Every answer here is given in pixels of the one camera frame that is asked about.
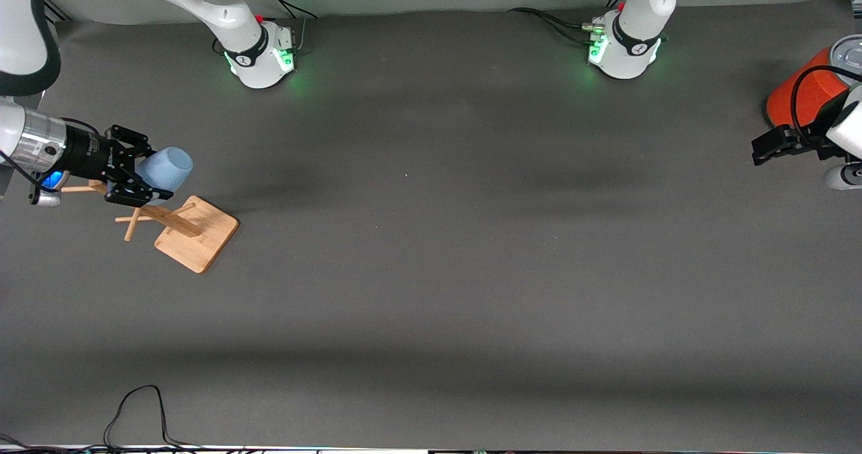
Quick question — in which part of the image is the light blue plastic cup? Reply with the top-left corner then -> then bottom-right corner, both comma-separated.
137,147 -> 194,195

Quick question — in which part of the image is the orange drink can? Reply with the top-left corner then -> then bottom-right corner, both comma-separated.
766,34 -> 862,129

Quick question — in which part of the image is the wooden mug tree stand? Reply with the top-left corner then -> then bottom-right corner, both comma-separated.
61,178 -> 240,274

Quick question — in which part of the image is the black left arm wrist cable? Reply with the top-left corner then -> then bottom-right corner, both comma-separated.
791,65 -> 862,146

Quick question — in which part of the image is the black arm wrist cable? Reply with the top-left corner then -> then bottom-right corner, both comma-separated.
791,65 -> 862,146
0,117 -> 102,192

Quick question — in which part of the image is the black right arm wrist cable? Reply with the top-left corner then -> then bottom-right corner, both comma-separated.
0,117 -> 102,192

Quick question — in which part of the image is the black right arm base cable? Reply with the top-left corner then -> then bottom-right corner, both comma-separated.
258,0 -> 319,54

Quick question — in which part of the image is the black arm base cable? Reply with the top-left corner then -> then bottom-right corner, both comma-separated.
506,0 -> 630,45
258,0 -> 319,54

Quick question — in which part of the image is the black cable at table edge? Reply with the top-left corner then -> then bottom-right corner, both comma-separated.
0,385 -> 317,454

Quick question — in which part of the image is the black left arm base cable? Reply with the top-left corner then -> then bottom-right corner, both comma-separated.
506,0 -> 630,45

